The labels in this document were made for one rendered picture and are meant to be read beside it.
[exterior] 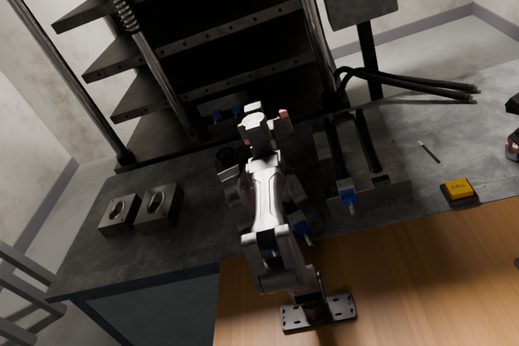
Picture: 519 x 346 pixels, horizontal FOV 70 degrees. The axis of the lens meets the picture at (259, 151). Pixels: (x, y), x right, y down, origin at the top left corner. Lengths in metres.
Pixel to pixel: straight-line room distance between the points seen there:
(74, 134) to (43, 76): 0.65
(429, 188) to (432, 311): 0.41
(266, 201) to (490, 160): 0.85
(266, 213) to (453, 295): 0.55
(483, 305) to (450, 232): 0.22
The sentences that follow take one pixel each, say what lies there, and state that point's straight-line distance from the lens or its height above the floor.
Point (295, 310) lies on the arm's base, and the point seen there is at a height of 0.81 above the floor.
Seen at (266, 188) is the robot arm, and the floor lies 1.23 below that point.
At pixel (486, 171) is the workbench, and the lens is 1.35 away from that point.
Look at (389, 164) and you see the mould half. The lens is 1.27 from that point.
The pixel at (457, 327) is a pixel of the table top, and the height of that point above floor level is 0.80.
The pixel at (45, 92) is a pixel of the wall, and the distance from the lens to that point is 4.14.
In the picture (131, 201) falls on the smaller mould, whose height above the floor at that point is 0.86.
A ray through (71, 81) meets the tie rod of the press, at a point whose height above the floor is 1.30.
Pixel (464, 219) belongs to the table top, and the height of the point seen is 0.80.
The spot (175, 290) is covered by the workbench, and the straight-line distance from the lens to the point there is 1.57.
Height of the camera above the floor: 1.72
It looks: 34 degrees down
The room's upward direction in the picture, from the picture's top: 24 degrees counter-clockwise
